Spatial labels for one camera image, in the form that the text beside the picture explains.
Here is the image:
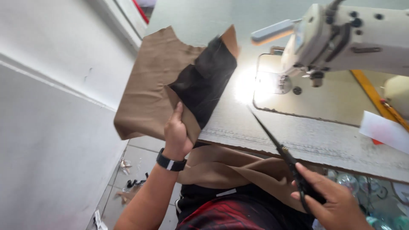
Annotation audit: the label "person's right hand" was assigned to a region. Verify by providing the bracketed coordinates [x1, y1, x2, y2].
[290, 162, 374, 230]

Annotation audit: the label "person's left hand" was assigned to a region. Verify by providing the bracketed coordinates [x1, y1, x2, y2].
[163, 102, 194, 161]

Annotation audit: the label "brown fabric piece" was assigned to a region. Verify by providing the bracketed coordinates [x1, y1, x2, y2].
[114, 25, 240, 145]

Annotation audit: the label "black scissors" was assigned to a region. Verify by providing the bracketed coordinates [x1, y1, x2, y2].
[247, 105, 327, 215]

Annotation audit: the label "black wrist watch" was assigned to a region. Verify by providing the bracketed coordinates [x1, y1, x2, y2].
[156, 148, 188, 172]

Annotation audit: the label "heap of clear plastic bags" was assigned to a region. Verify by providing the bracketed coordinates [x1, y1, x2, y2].
[311, 169, 409, 230]

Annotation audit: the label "black fabric piece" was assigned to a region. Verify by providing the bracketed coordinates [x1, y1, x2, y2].
[168, 36, 238, 130]

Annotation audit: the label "fabric scraps on floor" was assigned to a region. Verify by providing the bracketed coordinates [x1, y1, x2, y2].
[114, 159, 149, 206]

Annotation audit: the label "brown fabric on lap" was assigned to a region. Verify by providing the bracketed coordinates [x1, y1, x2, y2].
[177, 144, 323, 214]

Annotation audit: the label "white paper sheet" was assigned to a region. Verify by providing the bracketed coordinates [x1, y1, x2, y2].
[359, 111, 409, 155]

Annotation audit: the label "person's red black shirt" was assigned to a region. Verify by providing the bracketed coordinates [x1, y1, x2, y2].
[175, 184, 315, 230]

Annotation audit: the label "yellow measuring ruler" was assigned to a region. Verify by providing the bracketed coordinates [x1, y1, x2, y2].
[350, 70, 409, 132]

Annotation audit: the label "white paper scrap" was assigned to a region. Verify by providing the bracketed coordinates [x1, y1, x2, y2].
[93, 210, 108, 230]

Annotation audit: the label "sewing machine lamp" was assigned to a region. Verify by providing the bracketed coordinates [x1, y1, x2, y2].
[251, 19, 302, 46]

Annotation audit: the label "white sewing machine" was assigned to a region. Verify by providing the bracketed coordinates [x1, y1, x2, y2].
[253, 0, 409, 127]

